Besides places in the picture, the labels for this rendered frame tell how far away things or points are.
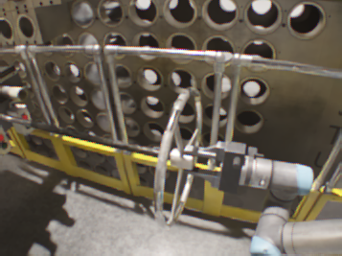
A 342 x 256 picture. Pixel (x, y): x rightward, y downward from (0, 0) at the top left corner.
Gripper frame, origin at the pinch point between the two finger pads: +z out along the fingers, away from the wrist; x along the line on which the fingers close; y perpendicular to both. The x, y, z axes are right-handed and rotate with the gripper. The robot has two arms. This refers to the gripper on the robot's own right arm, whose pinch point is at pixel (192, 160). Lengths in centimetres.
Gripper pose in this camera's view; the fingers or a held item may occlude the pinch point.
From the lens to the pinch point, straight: 63.6
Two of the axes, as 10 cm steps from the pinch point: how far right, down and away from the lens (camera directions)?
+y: -3.3, 4.0, -8.6
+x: -0.2, 9.1, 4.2
